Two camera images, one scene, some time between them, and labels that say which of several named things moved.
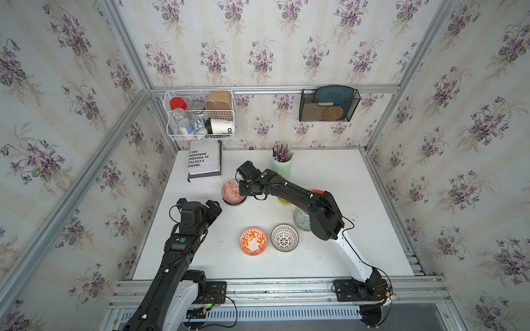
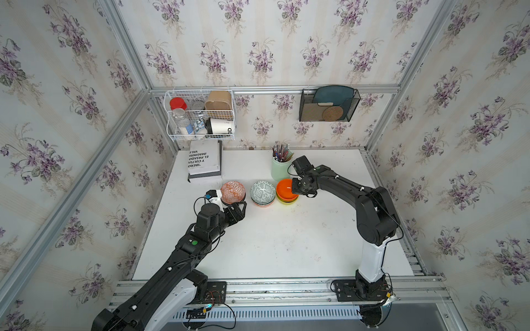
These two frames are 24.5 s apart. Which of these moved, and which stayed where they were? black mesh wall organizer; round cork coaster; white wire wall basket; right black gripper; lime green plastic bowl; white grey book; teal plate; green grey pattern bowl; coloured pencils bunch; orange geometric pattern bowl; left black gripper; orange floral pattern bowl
Moved: green grey pattern bowl; right black gripper; orange floral pattern bowl; left black gripper
Stayed: black mesh wall organizer; coloured pencils bunch; teal plate; orange geometric pattern bowl; white grey book; lime green plastic bowl; round cork coaster; white wire wall basket
